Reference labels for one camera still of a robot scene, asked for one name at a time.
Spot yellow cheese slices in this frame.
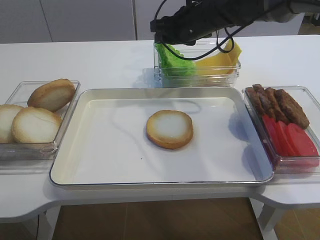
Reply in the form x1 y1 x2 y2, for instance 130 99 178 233
195 40 242 76

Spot white metal baking tray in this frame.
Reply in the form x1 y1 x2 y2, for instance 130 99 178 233
49 87 274 187

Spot clear meat tomato container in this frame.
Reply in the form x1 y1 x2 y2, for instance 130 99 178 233
243 86 320 173

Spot tilted bun back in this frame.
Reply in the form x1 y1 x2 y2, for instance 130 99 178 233
27 78 76 113

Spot clear lettuce cheese container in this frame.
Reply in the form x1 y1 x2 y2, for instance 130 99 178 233
153 41 241 88

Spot bottom bun on tray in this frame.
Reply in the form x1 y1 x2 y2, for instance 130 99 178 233
146 110 194 150

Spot bun front middle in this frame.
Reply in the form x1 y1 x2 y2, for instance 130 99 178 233
11 106 62 144

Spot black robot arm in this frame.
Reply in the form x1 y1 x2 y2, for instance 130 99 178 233
150 0 311 46

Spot brown meat patty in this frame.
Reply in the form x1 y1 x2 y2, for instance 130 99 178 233
245 87 265 116
252 84 276 119
275 89 310 130
264 87 290 125

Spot clear bun container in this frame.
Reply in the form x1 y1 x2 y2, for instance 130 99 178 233
0 80 81 161

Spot brown meat patty front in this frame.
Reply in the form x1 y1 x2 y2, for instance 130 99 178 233
275 89 310 130

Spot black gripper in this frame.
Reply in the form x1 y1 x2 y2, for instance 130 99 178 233
150 4 218 46

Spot red tomato slice front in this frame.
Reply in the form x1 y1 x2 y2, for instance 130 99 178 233
285 123 320 168

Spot red tomato slice back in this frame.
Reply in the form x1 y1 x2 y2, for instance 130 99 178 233
262 114 283 156

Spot black cable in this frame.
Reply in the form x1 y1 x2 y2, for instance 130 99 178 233
152 0 255 61

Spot brown meat patty back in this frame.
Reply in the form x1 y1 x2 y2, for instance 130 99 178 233
245 87 265 116

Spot bun far left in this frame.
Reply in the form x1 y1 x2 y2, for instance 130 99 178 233
0 104 23 144

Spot red tomato slice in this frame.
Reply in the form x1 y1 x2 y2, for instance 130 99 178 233
285 123 320 168
275 121 297 157
262 114 283 156

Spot green lettuce leaves in container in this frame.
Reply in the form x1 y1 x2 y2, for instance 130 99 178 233
154 43 196 77

